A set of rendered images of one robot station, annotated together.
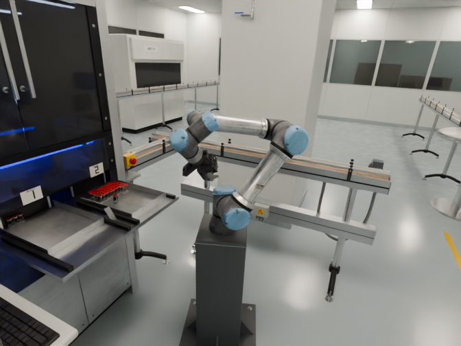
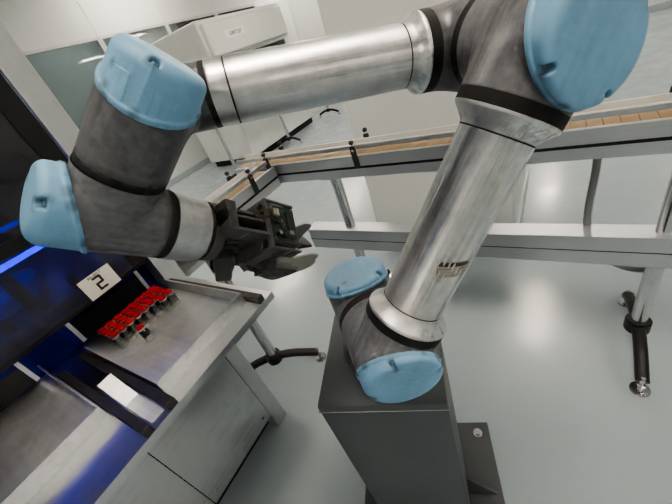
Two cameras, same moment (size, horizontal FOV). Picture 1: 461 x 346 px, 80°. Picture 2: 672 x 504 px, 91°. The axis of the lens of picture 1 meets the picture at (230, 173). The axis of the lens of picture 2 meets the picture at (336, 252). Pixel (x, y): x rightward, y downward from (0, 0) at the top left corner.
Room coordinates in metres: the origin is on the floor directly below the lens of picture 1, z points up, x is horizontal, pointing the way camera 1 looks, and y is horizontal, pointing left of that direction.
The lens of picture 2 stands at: (0.76, -0.09, 1.37)
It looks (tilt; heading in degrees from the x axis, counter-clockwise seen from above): 33 degrees down; 16
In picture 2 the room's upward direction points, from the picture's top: 21 degrees counter-clockwise
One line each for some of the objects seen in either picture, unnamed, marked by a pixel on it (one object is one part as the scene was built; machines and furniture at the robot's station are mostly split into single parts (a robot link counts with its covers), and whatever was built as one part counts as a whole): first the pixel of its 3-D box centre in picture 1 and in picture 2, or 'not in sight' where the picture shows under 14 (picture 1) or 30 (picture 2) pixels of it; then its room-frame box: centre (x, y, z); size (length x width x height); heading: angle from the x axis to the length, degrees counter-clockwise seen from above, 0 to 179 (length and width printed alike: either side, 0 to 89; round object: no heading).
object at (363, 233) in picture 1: (265, 208); (466, 239); (1.95, -0.30, 0.49); 1.60 x 0.08 x 0.12; 66
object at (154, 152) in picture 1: (141, 154); (216, 207); (1.92, 0.66, 0.92); 0.69 x 0.15 x 0.16; 156
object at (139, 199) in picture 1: (125, 197); (165, 325); (1.28, 0.56, 0.90); 0.34 x 0.26 x 0.04; 66
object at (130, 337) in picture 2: (112, 192); (145, 317); (1.32, 0.64, 0.90); 0.18 x 0.02 x 0.05; 156
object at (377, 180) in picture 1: (252, 154); (415, 146); (2.01, -0.16, 0.92); 1.90 x 0.15 x 0.16; 66
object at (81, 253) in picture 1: (96, 215); (108, 387); (1.14, 0.64, 0.87); 0.70 x 0.48 x 0.02; 156
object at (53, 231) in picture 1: (51, 224); (7, 443); (1.01, 0.78, 0.90); 0.34 x 0.26 x 0.04; 66
